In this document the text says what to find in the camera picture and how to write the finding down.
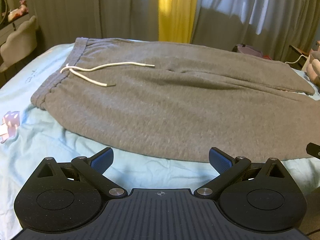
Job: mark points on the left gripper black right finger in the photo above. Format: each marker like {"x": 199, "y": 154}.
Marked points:
{"x": 230, "y": 169}

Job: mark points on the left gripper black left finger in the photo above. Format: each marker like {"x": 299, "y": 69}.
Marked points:
{"x": 92, "y": 169}

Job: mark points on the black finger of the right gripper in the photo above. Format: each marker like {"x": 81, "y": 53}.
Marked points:
{"x": 313, "y": 150}

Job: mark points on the grey sweatpants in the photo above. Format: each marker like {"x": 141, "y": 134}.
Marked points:
{"x": 176, "y": 101}

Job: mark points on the light blue printed bedsheet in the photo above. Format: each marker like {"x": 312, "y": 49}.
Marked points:
{"x": 44, "y": 197}

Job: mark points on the pink plush toy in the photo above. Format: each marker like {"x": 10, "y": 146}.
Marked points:
{"x": 313, "y": 67}

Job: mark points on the purple bag by bed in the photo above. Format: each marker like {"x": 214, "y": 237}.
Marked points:
{"x": 246, "y": 49}

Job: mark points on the white sheer curtain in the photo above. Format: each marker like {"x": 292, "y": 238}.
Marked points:
{"x": 270, "y": 26}

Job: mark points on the white cloud-shaped chair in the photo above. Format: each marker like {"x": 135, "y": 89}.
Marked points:
{"x": 19, "y": 44}

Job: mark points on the grey curtain left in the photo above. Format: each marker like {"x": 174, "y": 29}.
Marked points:
{"x": 62, "y": 21}

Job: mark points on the pink toy on shelf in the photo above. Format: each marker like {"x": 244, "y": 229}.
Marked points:
{"x": 19, "y": 12}

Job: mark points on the yellow curtain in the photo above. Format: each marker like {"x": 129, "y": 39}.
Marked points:
{"x": 176, "y": 20}

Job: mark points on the black round fan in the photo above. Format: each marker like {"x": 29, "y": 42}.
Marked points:
{"x": 4, "y": 11}

